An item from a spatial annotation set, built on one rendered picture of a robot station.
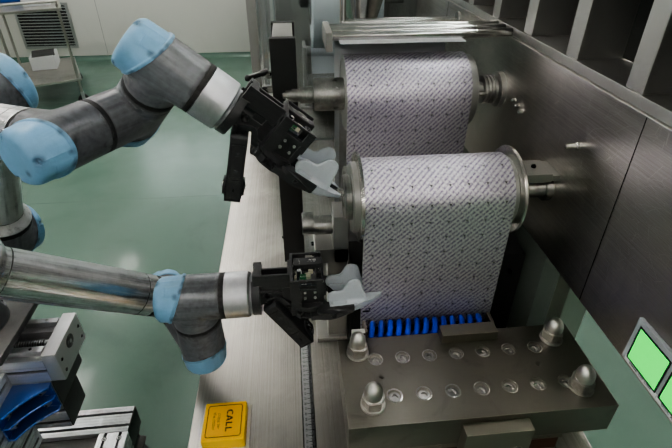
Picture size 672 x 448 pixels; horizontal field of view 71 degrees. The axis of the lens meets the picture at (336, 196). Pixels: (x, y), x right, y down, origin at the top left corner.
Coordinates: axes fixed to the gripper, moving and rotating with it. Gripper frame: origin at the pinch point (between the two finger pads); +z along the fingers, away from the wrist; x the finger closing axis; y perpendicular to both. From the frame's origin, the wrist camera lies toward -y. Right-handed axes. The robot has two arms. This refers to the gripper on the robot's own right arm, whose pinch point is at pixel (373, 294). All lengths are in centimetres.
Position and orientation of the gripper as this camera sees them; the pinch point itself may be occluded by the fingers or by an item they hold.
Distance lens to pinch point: 82.1
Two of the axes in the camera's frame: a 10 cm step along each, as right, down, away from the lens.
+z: 10.0, -0.5, 0.8
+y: 0.0, -8.5, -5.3
